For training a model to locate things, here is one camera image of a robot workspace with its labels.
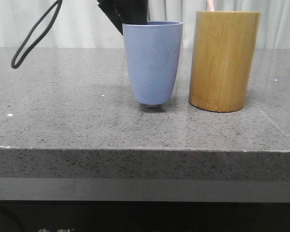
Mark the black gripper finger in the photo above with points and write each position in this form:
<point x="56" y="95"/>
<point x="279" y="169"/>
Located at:
<point x="119" y="12"/>

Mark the blue cup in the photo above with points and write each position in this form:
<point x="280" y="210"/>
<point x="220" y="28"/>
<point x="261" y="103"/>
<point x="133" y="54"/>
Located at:
<point x="152" y="57"/>

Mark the white curtain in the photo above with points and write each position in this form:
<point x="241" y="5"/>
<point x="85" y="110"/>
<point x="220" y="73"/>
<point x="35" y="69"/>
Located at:
<point x="81" y="23"/>

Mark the bamboo cylinder holder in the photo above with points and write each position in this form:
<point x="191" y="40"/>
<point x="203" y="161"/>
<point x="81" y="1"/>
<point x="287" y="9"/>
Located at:
<point x="224" y="44"/>

